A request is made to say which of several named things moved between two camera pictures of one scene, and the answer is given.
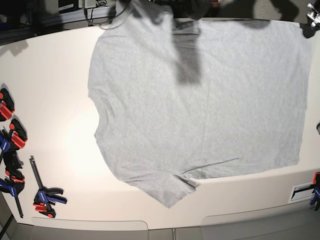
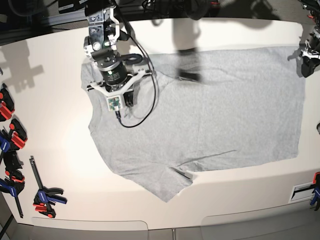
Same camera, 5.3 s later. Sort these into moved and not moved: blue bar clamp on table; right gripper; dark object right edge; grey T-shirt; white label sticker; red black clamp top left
Moved: grey T-shirt; right gripper
Not moved: blue bar clamp on table; white label sticker; red black clamp top left; dark object right edge
